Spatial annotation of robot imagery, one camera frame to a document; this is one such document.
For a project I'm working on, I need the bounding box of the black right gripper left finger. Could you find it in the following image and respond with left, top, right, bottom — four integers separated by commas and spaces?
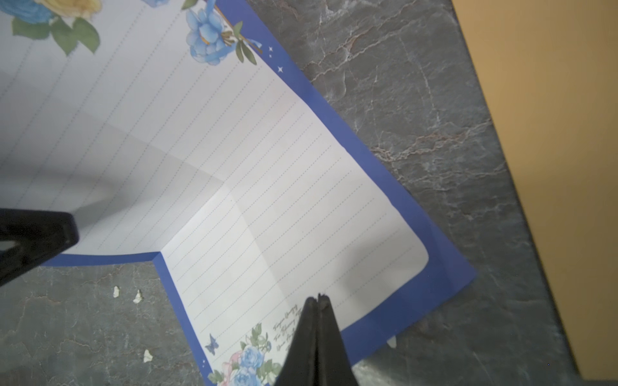
275, 298, 319, 386

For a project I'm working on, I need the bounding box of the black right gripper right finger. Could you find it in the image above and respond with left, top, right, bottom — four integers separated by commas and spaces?
316, 294, 359, 386

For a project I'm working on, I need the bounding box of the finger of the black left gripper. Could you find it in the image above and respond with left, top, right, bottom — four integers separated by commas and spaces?
1, 208, 80, 286

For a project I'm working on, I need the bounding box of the blue bordered floral letter paper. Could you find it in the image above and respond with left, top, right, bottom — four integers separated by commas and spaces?
1, 1, 475, 385

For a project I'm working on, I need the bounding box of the tan paper envelope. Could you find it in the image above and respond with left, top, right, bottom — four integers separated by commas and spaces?
454, 1, 617, 381

